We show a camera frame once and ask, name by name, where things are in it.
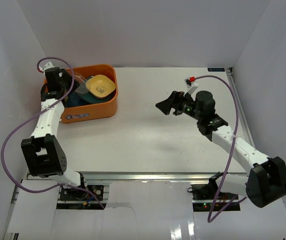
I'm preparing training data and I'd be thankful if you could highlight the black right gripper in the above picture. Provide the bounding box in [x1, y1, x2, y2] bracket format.
[156, 90, 203, 122]

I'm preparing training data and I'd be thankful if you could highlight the clear glass plate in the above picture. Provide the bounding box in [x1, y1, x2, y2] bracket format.
[75, 72, 88, 94]

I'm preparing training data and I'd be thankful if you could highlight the dark blue leaf plate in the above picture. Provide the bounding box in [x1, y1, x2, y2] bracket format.
[64, 93, 87, 108]

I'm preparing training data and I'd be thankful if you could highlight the teal square plate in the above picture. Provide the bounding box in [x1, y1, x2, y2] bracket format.
[76, 91, 115, 105]

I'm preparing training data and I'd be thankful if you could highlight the yellow square bowl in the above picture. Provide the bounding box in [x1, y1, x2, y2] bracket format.
[85, 74, 116, 99]

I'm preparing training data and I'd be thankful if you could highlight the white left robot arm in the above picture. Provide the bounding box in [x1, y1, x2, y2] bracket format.
[21, 66, 88, 200]

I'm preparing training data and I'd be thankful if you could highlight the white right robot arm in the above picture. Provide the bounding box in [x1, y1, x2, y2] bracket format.
[155, 90, 286, 208]

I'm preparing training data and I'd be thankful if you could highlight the orange plastic bin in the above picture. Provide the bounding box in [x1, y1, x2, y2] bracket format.
[44, 64, 119, 125]

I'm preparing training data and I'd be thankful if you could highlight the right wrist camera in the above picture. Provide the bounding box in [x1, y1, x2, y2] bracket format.
[184, 76, 198, 95]

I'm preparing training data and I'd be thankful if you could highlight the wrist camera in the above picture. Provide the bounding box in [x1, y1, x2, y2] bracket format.
[37, 61, 54, 74]
[184, 76, 198, 95]

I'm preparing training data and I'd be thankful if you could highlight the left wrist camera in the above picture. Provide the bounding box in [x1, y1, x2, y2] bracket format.
[37, 61, 54, 74]

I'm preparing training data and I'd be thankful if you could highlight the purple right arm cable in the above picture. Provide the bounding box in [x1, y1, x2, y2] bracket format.
[207, 74, 248, 223]

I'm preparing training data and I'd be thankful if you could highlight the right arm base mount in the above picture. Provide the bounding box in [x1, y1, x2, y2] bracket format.
[187, 184, 234, 213]

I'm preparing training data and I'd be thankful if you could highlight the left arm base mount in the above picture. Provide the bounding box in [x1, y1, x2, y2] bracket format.
[58, 185, 104, 202]

